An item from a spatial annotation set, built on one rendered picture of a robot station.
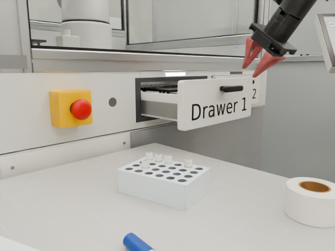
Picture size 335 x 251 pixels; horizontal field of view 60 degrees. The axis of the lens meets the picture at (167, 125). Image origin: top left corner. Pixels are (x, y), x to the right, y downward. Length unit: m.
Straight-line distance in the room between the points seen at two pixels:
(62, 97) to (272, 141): 2.09
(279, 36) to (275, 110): 1.79
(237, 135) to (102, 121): 0.60
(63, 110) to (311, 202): 0.44
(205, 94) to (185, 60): 0.21
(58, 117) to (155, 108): 0.24
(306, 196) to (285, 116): 2.03
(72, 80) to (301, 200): 0.48
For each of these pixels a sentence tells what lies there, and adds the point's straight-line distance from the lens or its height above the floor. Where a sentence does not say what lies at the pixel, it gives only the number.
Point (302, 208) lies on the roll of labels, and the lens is 0.41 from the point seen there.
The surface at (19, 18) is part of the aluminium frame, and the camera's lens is 0.61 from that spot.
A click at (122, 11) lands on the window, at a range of 0.75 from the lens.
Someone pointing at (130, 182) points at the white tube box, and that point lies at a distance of 0.46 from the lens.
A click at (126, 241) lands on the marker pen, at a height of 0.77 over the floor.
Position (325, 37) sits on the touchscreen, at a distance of 1.49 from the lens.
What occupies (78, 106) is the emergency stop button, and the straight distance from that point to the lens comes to 0.57.
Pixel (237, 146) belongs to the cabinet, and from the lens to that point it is 1.15.
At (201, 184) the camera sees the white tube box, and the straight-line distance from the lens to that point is 0.45.
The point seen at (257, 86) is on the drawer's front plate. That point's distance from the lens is 1.19.
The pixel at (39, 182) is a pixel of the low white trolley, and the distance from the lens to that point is 0.56.
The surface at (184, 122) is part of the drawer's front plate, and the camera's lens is 0.63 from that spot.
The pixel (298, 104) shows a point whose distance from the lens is 2.37.
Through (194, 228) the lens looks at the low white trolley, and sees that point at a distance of 0.38.
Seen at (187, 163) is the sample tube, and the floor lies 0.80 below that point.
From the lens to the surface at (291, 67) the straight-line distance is 2.39.
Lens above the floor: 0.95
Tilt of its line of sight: 11 degrees down
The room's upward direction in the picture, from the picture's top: straight up
